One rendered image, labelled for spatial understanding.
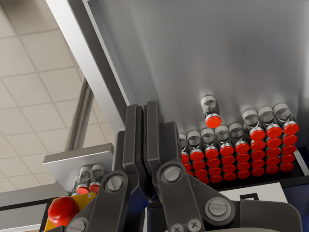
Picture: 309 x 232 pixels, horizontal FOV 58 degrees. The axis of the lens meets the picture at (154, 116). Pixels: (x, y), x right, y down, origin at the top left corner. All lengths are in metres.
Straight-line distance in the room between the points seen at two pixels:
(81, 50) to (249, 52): 0.21
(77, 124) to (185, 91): 0.48
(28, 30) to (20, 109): 0.50
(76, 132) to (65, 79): 0.74
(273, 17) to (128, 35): 0.17
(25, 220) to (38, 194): 0.06
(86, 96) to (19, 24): 0.62
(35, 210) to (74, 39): 0.39
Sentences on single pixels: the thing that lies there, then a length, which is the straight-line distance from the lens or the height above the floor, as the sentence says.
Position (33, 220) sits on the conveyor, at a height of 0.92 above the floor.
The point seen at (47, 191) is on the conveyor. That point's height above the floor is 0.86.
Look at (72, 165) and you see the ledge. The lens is 0.53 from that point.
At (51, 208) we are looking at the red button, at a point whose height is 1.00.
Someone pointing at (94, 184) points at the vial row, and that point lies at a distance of 0.49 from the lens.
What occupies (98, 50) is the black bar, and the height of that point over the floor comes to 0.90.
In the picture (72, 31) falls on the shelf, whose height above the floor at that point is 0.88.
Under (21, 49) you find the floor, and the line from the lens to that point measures 1.49.
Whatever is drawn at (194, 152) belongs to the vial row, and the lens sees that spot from 0.42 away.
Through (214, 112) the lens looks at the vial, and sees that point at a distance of 0.38.
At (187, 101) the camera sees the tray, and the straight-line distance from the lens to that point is 0.41.
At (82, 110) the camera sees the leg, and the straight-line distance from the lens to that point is 0.87.
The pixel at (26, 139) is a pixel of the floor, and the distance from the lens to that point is 1.91.
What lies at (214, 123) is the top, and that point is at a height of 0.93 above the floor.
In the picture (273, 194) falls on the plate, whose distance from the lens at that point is 0.39.
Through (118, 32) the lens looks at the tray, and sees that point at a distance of 0.35.
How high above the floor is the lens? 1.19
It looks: 47 degrees down
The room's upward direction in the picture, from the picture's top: 178 degrees clockwise
